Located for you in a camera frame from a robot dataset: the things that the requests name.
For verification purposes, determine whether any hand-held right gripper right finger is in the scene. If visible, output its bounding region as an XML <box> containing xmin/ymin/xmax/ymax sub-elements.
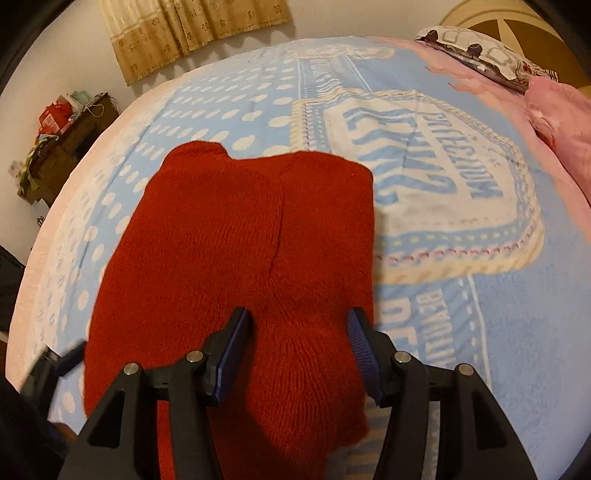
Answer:
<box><xmin>347</xmin><ymin>308</ymin><xmax>539</xmax><ymax>480</ymax></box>

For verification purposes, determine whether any red gift bag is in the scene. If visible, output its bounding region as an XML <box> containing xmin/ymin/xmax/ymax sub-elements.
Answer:
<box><xmin>38</xmin><ymin>95</ymin><xmax>75</xmax><ymax>136</ymax></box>

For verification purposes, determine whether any blue printed blanket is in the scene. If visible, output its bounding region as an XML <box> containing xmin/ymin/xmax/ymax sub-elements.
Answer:
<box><xmin>28</xmin><ymin>36</ymin><xmax>591</xmax><ymax>480</ymax></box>

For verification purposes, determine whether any pink quilt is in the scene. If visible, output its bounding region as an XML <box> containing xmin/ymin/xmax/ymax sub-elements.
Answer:
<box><xmin>526</xmin><ymin>76</ymin><xmax>591</xmax><ymax>172</ymax></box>

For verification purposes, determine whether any beige patterned curtain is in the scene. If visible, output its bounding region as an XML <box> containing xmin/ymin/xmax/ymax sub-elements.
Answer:
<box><xmin>100</xmin><ymin>0</ymin><xmax>293</xmax><ymax>87</ymax></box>

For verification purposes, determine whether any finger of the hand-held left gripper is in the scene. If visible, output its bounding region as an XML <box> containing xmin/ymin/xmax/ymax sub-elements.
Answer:
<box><xmin>54</xmin><ymin>339</ymin><xmax>88</xmax><ymax>377</ymax></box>

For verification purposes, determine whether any pink bed sheet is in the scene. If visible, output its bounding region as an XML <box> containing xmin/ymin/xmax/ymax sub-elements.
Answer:
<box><xmin>4</xmin><ymin>37</ymin><xmax>591</xmax><ymax>393</ymax></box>

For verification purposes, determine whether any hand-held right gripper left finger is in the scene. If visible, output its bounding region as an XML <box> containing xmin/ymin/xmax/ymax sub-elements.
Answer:
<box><xmin>58</xmin><ymin>307</ymin><xmax>253</xmax><ymax>480</ymax></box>

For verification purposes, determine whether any wooden desk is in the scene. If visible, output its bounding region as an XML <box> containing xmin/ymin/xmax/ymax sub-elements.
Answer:
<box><xmin>16</xmin><ymin>92</ymin><xmax>122</xmax><ymax>206</ymax></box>

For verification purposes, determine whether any patterned pillow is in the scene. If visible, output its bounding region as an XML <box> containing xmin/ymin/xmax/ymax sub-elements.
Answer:
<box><xmin>413</xmin><ymin>25</ymin><xmax>559</xmax><ymax>95</ymax></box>

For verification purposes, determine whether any black bag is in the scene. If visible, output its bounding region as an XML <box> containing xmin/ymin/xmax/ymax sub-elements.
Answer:
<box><xmin>0</xmin><ymin>244</ymin><xmax>26</xmax><ymax>333</ymax></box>

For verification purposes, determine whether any beige headboard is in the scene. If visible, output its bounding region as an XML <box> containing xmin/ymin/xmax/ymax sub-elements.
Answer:
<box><xmin>438</xmin><ymin>0</ymin><xmax>583</xmax><ymax>86</ymax></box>

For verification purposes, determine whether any red knitted sweater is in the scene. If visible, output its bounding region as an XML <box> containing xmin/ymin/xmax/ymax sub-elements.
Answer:
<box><xmin>83</xmin><ymin>142</ymin><xmax>376</xmax><ymax>480</ymax></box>

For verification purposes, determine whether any person's left forearm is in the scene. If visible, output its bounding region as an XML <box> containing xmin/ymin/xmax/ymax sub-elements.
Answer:
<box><xmin>0</xmin><ymin>378</ymin><xmax>77</xmax><ymax>480</ymax></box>

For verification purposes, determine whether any green patterned cloth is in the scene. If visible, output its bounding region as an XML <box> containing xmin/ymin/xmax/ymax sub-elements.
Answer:
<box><xmin>18</xmin><ymin>138</ymin><xmax>52</xmax><ymax>195</ymax></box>

